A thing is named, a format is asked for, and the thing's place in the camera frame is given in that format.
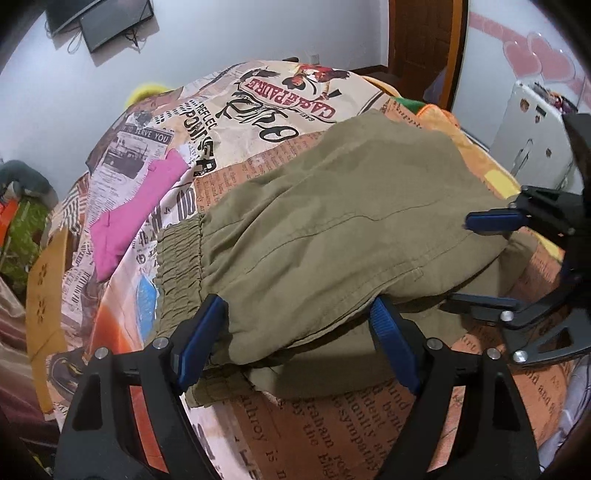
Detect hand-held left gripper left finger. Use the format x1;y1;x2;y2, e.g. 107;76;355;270
55;294;230;480

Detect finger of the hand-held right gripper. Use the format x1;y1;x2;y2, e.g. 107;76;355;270
441;270;591;368
464;185;586;241

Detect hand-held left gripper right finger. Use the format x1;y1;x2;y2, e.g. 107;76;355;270
368;295;542;480

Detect olive green pants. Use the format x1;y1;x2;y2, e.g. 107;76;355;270
152;110;539;409

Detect white small cabinet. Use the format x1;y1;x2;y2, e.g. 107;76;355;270
488;80;588;195

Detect orange yellow patterned blanket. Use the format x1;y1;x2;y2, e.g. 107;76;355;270
365;74;525;201

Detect white wardrobe with pink stickers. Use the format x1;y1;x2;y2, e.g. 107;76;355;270
451;0;591;155

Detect pink cloth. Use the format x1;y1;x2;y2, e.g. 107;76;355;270
89;150;190;283

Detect tan paw print mat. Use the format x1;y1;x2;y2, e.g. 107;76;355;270
25;227;75;414

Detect brown wooden door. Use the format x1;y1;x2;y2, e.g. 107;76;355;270
387;0;470;112

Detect green bag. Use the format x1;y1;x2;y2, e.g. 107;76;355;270
0;194;52;288

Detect orange box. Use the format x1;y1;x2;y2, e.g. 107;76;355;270
0;198;20;241

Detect printed newspaper pattern blanket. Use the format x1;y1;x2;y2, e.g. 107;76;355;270
27;58;578;480

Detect yellow foam tube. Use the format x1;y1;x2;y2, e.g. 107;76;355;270
126;82;175;110

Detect dark wall shelf box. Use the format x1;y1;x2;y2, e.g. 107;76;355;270
81;0;156;54

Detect black wall television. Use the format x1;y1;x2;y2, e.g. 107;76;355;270
45;0;153;37

